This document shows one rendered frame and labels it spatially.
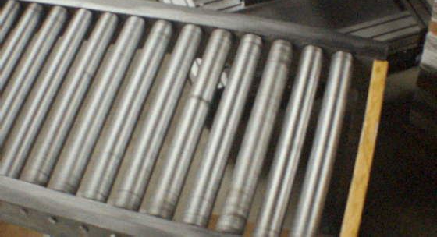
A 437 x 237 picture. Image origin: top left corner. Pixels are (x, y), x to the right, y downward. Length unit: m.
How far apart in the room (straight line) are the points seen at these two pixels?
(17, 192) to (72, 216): 0.13
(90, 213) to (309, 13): 1.28
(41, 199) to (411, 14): 1.47
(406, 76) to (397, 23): 0.24
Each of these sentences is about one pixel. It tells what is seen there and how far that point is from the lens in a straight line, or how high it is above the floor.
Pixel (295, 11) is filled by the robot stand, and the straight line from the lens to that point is 2.35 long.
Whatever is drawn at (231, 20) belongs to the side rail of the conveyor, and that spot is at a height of 0.80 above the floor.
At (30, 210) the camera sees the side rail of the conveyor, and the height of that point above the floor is 0.79.
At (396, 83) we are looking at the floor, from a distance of 2.46.
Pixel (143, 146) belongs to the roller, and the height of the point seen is 0.80.
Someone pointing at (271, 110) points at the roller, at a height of 0.79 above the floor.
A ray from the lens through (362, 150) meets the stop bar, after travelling 1.30.
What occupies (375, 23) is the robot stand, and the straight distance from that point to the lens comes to 2.31.
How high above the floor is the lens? 1.91
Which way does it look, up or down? 55 degrees down
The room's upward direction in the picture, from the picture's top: 5 degrees counter-clockwise
